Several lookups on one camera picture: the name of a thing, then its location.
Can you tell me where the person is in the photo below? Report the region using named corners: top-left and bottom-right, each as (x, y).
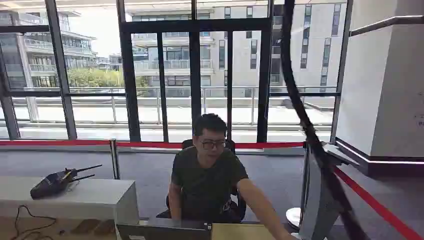
top-left (168, 113), bottom-right (298, 240)

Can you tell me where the red barrier belt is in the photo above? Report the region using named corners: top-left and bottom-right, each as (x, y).
top-left (333, 166), bottom-right (424, 240)
top-left (0, 139), bottom-right (305, 150)

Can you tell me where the black office chair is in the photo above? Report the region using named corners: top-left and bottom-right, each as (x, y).
top-left (156, 139), bottom-right (248, 223)

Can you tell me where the dark laptop screen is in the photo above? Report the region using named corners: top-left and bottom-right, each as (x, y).
top-left (116, 221), bottom-right (213, 240)

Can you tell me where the grey monitor on stand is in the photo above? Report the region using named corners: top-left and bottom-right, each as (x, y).
top-left (286, 141), bottom-right (361, 240)

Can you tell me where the white cabinet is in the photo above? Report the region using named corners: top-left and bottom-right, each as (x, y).
top-left (0, 176), bottom-right (140, 227)

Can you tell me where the black remote controller with antennas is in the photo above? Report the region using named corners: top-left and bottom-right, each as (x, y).
top-left (30, 164), bottom-right (104, 200)

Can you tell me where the thick black hanging cable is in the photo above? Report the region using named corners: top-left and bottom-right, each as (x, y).
top-left (280, 0), bottom-right (371, 240)

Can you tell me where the silver barrier post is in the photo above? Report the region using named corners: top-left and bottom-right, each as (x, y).
top-left (109, 139), bottom-right (121, 180)

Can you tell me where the grey wall handrail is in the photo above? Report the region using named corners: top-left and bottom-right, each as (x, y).
top-left (349, 14), bottom-right (424, 38)

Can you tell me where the black thin cable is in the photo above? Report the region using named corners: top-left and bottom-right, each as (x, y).
top-left (9, 204), bottom-right (58, 240)

